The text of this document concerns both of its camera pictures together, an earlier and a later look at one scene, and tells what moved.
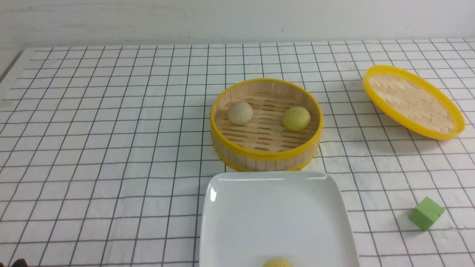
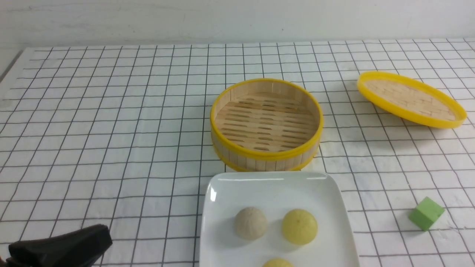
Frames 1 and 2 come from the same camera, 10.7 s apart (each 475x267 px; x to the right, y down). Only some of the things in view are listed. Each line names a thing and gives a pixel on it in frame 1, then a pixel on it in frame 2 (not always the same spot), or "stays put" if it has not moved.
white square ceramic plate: (248, 217) stays put
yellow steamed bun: (296, 118) -> (300, 226)
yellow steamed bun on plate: (277, 262) stays put
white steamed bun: (240, 113) -> (251, 223)
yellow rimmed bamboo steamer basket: (266, 125) stays put
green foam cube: (426, 213) stays put
